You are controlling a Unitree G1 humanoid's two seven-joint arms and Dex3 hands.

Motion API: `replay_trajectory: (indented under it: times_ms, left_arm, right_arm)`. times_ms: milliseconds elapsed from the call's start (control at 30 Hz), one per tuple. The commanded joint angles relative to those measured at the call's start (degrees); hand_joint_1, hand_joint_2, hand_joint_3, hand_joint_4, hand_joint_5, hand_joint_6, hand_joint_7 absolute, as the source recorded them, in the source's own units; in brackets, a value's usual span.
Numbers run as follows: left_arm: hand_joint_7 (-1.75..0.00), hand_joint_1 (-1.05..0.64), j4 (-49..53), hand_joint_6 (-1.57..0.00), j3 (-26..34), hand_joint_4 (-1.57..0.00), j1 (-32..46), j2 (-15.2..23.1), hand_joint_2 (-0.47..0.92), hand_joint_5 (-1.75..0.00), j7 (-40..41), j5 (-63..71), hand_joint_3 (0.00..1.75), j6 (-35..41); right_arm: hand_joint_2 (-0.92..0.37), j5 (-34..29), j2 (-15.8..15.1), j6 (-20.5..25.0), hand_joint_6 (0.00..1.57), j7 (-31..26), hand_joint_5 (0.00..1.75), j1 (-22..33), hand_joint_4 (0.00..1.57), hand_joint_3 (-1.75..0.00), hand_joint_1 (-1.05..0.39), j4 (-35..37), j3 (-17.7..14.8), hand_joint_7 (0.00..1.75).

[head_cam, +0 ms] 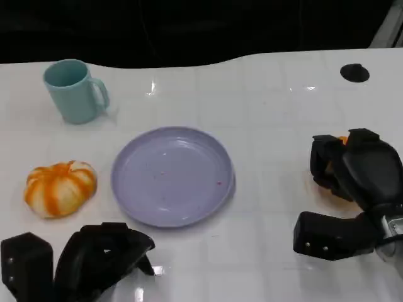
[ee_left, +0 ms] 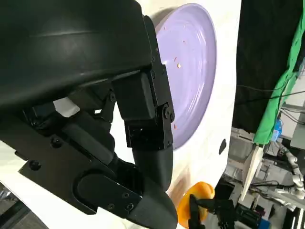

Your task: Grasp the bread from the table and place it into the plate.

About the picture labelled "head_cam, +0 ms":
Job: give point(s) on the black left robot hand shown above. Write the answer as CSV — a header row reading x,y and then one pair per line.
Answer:
x,y
91,264

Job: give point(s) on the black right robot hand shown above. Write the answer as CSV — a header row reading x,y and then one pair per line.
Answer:
x,y
368,170

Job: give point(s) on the orange and white bread roll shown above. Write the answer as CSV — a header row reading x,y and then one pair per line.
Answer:
x,y
342,139
60,190

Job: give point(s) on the black round table grommet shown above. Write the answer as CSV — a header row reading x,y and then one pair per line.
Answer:
x,y
354,73

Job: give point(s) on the lilac plate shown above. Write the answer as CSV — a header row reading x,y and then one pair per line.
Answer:
x,y
171,177

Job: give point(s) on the pale green mug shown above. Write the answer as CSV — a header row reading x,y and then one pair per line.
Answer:
x,y
74,97

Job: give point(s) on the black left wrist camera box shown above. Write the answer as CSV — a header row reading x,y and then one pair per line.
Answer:
x,y
26,264

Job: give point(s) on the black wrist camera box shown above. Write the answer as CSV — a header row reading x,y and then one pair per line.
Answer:
x,y
327,236
26,264

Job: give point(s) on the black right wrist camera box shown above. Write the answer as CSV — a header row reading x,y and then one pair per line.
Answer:
x,y
327,236

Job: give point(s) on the grey metal frame post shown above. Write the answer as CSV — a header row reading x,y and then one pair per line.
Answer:
x,y
388,26

